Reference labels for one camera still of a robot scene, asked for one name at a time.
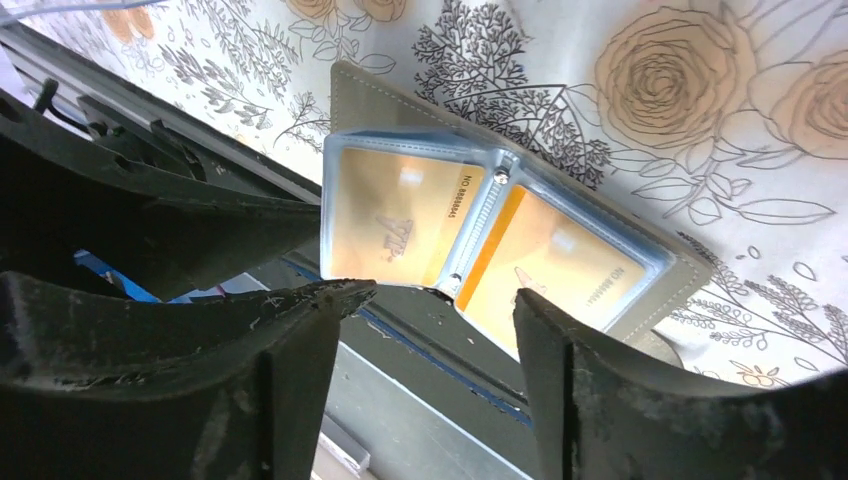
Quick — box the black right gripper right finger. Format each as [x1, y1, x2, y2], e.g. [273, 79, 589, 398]
[513, 289, 847, 479]

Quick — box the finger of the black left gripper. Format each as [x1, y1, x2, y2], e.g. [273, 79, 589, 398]
[1, 94, 321, 299]

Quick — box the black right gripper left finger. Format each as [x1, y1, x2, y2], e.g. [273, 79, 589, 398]
[1, 272, 375, 479]

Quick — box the grey leather card holder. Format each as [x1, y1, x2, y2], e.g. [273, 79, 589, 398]
[320, 61, 712, 357]

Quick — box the floral tablecloth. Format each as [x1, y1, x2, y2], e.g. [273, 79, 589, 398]
[25, 1, 847, 388]

